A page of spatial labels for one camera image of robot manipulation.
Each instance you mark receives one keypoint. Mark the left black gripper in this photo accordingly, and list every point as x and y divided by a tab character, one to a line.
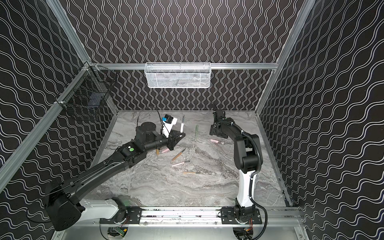
171	141

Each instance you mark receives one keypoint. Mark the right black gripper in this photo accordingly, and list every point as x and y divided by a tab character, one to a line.
216	127

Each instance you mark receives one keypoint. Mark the green pen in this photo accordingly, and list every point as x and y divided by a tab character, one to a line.
196	132

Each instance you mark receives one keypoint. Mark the white pink pen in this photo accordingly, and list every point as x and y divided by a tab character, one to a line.
182	124

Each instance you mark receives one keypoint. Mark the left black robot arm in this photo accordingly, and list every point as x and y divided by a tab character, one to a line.
62	201

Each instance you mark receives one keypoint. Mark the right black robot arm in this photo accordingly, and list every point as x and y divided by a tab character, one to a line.
247	158

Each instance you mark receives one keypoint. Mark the brown pen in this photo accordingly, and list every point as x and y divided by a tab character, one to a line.
178	155

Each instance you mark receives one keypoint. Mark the pink pen center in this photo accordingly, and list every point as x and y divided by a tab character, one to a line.
179	164

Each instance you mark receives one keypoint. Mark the tan pen lower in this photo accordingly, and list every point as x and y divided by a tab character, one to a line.
192	173

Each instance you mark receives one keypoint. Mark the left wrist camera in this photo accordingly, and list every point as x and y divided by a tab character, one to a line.
168	122

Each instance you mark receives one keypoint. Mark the white wire mesh basket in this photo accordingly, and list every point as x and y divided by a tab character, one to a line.
175	75

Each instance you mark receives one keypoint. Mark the black wire mesh basket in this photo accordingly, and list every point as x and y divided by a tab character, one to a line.
90	99

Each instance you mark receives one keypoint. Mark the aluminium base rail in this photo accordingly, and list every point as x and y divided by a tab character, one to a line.
185	217

